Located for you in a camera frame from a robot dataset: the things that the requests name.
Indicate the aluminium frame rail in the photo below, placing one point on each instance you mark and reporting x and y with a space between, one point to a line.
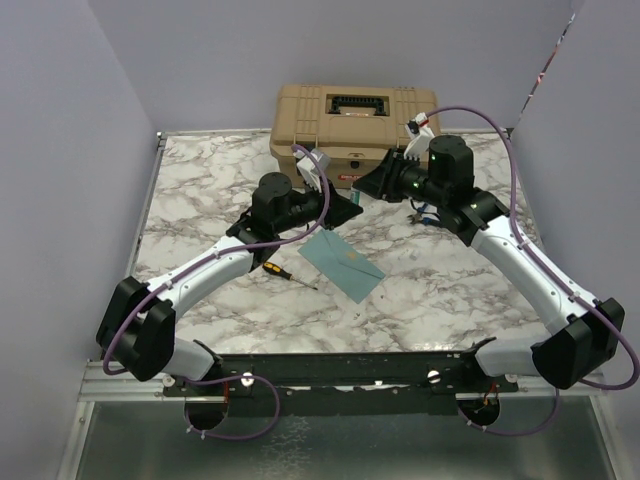
96 386

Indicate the blue black pliers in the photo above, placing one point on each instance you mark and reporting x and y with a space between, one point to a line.
421 215

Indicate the yellow black screwdriver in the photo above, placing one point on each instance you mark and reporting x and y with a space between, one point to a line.
277 271

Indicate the tan plastic toolbox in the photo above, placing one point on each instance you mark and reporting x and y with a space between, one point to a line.
354 126

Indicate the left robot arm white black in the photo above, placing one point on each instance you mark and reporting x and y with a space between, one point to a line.
138 329

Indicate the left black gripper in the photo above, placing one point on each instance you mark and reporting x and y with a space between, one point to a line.
340 208

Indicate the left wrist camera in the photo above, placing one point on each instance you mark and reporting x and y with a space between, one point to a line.
310 165

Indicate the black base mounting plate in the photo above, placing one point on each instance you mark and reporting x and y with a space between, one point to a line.
264 385

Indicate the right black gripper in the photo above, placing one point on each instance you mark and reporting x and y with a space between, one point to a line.
384 182

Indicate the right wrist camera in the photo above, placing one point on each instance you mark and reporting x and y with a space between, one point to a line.
420 135

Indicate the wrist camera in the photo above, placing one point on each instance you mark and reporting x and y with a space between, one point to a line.
420 135
310 165

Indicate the teal envelope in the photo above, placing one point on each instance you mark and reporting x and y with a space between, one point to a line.
350 271

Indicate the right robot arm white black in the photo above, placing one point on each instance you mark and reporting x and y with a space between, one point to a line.
580 328

